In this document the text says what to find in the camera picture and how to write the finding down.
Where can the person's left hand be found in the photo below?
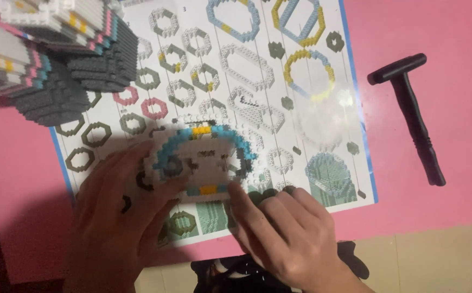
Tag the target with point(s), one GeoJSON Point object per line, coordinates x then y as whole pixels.
{"type": "Point", "coordinates": [105, 228]}

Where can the black plastic hammer tool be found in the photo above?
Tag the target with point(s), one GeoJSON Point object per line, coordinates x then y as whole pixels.
{"type": "Point", "coordinates": [413, 110]}

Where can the person's right hand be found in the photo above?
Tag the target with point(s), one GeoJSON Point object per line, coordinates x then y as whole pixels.
{"type": "Point", "coordinates": [293, 240]}

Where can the printed block instruction sheet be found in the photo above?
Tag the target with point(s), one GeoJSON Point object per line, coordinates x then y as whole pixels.
{"type": "Point", "coordinates": [252, 73]}

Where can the large grey white block model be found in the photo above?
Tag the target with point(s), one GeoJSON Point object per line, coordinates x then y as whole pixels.
{"type": "Point", "coordinates": [57, 61]}

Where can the person's black clothing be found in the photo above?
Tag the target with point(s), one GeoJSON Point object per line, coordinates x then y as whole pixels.
{"type": "Point", "coordinates": [236, 272]}

